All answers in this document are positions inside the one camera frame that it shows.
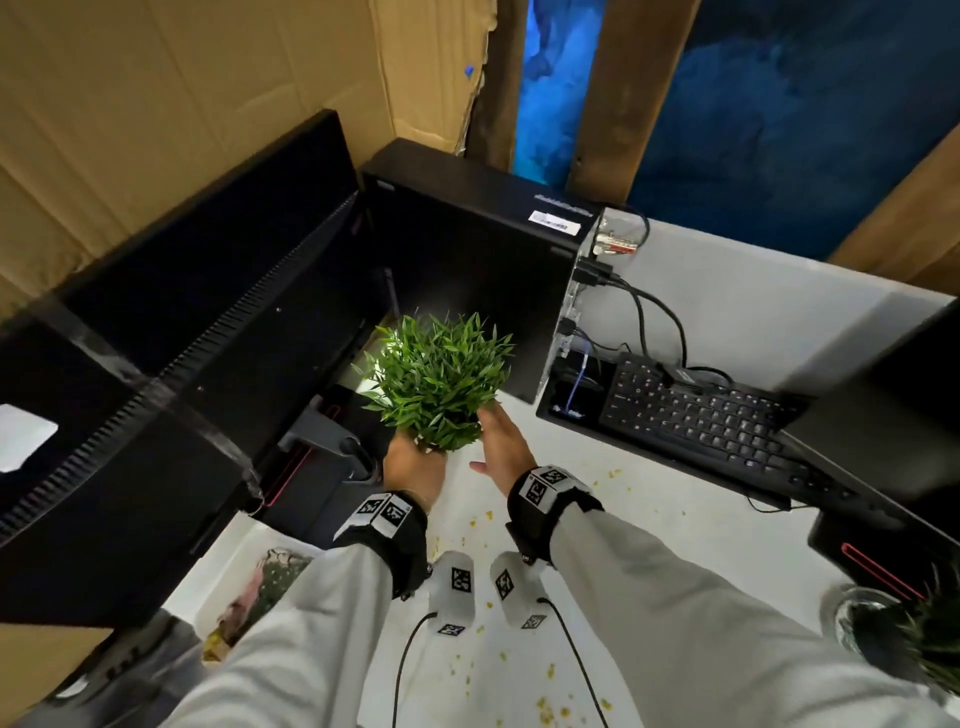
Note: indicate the marker wristband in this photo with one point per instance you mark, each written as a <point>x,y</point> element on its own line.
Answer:
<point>551,502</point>
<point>382,532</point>

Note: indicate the silver security lock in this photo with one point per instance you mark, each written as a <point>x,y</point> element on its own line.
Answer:
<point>615,244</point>

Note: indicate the patterned round saucer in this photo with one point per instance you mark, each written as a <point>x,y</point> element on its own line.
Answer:
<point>836,615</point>

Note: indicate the person's left forearm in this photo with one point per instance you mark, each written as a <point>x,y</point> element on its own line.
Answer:
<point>300,660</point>

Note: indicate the white partition panel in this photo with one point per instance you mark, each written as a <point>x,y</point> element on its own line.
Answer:
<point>750,315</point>

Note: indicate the brown cardboard box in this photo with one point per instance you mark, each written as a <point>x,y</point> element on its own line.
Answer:
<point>187,90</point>

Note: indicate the yellow and green cleaning cloth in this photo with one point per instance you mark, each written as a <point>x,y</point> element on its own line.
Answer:
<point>255,600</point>

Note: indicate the black monitor with white label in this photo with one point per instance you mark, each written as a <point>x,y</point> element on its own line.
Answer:
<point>187,337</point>

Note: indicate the right marker wristband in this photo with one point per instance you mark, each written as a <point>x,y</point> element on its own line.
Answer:
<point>551,502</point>

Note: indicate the small black labelled adapter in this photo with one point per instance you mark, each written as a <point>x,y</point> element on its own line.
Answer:
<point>682,377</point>

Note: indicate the person's right forearm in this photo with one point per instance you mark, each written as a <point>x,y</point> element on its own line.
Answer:
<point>712,637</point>

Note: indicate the bushy green plant grey pot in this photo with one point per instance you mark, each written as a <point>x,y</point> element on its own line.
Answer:
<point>439,375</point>

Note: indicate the black monitor with red-striped stand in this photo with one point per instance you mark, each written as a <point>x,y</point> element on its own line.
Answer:
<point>900,420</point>

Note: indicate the black desktop computer tower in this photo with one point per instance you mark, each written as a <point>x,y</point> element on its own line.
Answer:
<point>465,247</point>

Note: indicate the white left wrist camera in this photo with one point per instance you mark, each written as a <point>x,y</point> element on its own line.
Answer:
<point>454,592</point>

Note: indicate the person's right hand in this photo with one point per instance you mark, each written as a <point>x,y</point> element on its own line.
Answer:
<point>514,450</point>

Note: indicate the grassy green plant dark pot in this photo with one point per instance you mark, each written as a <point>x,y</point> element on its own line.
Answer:
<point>930,630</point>

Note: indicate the left marker wristband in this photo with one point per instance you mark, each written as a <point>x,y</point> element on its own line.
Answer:
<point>382,532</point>

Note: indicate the person's left hand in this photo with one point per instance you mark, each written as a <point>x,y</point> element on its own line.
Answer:
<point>416,472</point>

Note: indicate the translucent plastic container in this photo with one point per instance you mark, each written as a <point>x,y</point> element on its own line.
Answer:
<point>225,547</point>

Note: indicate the black keyboard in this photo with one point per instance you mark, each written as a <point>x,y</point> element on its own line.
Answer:
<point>697,427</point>

